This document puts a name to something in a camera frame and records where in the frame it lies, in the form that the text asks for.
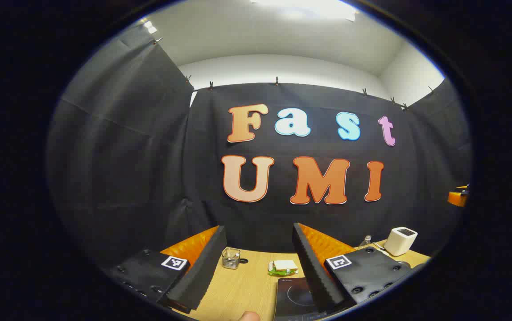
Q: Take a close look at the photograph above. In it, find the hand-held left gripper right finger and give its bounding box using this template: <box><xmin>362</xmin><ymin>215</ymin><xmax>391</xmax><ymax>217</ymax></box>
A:
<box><xmin>292</xmin><ymin>222</ymin><xmax>412</xmax><ymax>314</ymax></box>

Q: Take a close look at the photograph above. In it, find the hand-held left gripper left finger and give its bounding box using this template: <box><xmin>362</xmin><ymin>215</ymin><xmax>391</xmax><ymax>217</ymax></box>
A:
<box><xmin>102</xmin><ymin>225</ymin><xmax>228</xmax><ymax>314</ymax></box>

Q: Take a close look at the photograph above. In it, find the black induction cooktop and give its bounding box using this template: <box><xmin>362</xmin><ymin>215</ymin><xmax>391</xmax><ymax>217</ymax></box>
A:
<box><xmin>274</xmin><ymin>277</ymin><xmax>328</xmax><ymax>321</ymax></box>

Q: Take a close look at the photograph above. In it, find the sandwich with green lettuce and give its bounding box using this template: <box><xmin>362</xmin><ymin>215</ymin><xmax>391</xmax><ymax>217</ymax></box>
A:
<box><xmin>268</xmin><ymin>260</ymin><xmax>299</xmax><ymax>277</ymax></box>

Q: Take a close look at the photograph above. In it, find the white toaster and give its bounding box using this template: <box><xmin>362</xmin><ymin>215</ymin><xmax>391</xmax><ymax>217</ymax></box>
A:
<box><xmin>384</xmin><ymin>226</ymin><xmax>418</xmax><ymax>257</ymax></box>

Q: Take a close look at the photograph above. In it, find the black backdrop cloth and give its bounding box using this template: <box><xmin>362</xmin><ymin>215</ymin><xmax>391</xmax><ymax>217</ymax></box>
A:
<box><xmin>46</xmin><ymin>25</ymin><xmax>473</xmax><ymax>277</ymax></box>

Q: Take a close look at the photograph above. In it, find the row of cloth clips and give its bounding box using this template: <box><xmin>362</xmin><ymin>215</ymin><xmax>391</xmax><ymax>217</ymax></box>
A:
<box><xmin>153</xmin><ymin>37</ymin><xmax>435</xmax><ymax>111</ymax></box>

